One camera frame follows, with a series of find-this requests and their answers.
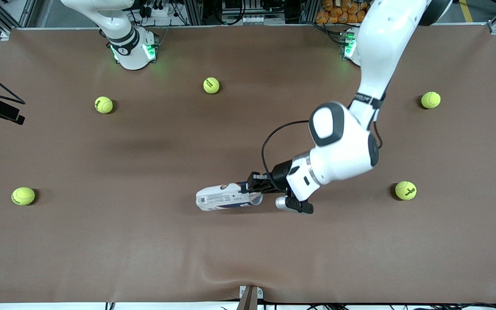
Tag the brown table mat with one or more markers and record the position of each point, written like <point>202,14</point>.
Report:
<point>144,172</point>

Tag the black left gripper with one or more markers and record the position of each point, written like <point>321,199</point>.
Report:
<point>280,174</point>

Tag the metal table edge bracket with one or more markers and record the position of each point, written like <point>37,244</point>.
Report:
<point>250,299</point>

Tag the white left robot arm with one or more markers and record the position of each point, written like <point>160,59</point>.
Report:
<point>342,146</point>

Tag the pile of orange objects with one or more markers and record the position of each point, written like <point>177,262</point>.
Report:
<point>336,13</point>

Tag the clear Wilson tennis ball can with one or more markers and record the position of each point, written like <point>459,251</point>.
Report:
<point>220,200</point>

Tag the yellow-green tennis ball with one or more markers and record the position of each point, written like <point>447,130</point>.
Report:
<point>430,100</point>
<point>103,104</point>
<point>405,190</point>
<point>211,85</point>
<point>23,196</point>

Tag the grey electronics rack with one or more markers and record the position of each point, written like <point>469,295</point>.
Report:
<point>252,13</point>

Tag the white power strip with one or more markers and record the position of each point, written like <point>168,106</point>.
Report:
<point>162,12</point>

